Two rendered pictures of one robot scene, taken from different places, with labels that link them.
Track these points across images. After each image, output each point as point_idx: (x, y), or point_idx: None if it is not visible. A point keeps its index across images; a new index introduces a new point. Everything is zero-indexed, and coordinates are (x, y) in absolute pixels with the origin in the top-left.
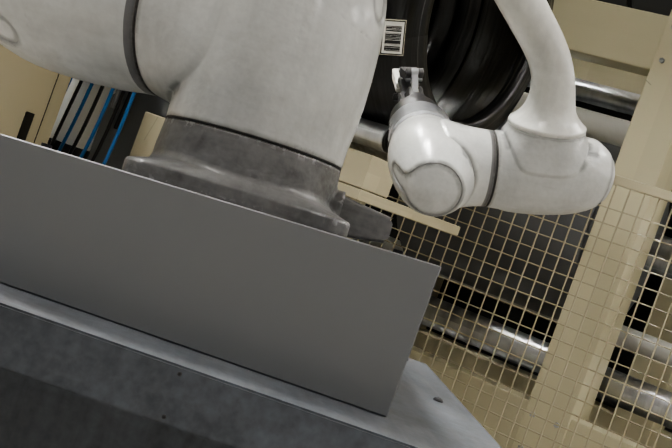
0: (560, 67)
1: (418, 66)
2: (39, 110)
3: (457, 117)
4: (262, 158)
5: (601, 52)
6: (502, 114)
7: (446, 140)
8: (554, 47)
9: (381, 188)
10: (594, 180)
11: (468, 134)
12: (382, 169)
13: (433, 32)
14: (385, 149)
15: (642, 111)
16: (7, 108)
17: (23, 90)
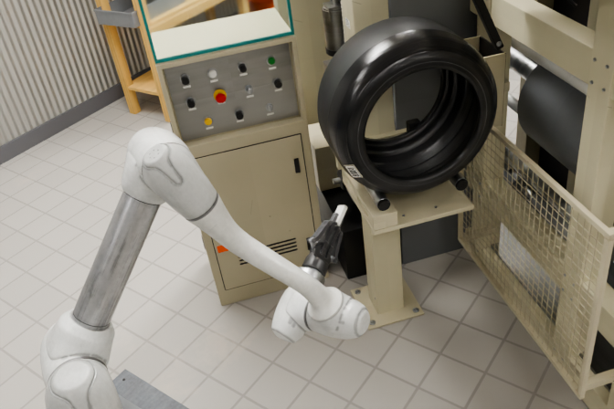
0: (304, 294)
1: (376, 175)
2: (300, 155)
3: (466, 141)
4: None
5: (566, 68)
6: (472, 152)
7: (282, 314)
8: (296, 288)
9: (389, 224)
10: (344, 333)
11: (295, 308)
12: (384, 218)
13: (458, 80)
14: (381, 210)
15: (587, 114)
16: (283, 162)
17: (287, 152)
